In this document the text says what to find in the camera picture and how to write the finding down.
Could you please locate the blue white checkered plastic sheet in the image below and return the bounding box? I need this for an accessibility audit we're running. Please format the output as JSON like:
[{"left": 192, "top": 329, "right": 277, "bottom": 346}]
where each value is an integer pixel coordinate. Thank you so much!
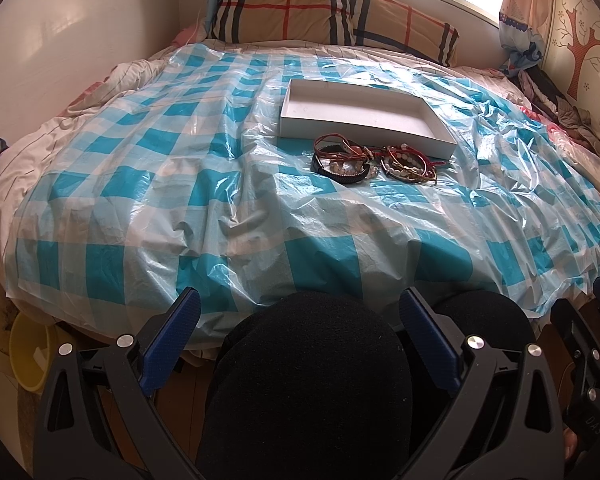
[{"left": 4, "top": 41, "right": 600, "bottom": 348}]

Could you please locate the white shallow cardboard box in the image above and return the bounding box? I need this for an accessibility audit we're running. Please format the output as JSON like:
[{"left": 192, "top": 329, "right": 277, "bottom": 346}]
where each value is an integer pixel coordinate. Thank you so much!
[{"left": 278, "top": 79, "right": 457, "bottom": 160}]

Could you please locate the pile of dark clothes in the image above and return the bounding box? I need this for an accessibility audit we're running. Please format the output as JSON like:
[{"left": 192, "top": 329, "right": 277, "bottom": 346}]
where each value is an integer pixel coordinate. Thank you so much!
[{"left": 512, "top": 66, "right": 600, "bottom": 158}]

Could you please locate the blue patterned curtain right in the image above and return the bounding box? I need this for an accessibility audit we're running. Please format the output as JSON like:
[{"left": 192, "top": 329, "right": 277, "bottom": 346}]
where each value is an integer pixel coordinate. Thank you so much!
[{"left": 498, "top": 0, "right": 550, "bottom": 77}]

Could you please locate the gold bangle bracelet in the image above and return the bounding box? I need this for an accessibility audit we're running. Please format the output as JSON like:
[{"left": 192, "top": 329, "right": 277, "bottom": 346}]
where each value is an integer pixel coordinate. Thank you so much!
[{"left": 379, "top": 145, "right": 439, "bottom": 186}]

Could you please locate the tree decorated headboard panel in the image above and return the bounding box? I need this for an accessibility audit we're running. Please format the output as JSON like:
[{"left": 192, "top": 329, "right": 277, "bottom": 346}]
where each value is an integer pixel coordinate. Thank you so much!
[{"left": 543, "top": 0, "right": 600, "bottom": 123}]

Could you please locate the black braided leather bracelet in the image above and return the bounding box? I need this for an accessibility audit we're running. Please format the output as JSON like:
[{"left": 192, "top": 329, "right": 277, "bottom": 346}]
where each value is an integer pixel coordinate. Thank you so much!
[{"left": 310, "top": 145, "right": 373, "bottom": 187}]

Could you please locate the plaid beige pillow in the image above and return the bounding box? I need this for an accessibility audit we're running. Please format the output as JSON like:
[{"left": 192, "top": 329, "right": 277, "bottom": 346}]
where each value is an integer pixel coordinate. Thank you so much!
[{"left": 209, "top": 0, "right": 460, "bottom": 67}]

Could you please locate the yellow plastic basin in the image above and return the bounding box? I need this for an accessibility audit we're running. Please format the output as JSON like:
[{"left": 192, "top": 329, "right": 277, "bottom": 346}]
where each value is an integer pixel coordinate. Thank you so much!
[{"left": 9, "top": 313, "right": 56, "bottom": 393}]

